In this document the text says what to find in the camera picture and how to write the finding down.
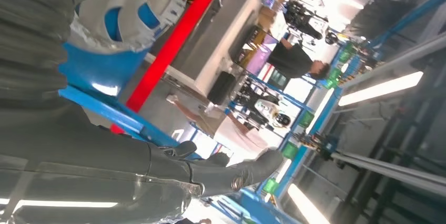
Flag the person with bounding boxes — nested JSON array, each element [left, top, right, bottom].
[[266, 37, 332, 81]]

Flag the black box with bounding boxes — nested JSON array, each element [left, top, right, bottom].
[[207, 72, 237, 105]]

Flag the distant blue shelf rack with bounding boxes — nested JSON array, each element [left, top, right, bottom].
[[228, 43, 352, 147]]

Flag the monitor screen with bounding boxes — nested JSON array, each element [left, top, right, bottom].
[[234, 25, 279, 77]]

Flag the distant humanoid robot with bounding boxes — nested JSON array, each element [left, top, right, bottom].
[[231, 79, 292, 131]]

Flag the blue metal shelf rack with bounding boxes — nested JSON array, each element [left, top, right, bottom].
[[57, 43, 302, 224]]

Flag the white table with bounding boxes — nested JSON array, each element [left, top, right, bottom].
[[170, 0, 276, 96]]

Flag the grey metal ceiling rail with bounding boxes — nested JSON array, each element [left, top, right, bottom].
[[331, 152, 446, 197]]

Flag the red barrier tape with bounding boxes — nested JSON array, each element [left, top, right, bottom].
[[109, 0, 232, 134]]

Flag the ceiling strip light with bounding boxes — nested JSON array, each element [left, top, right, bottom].
[[287, 183, 332, 224], [338, 72, 424, 107]]

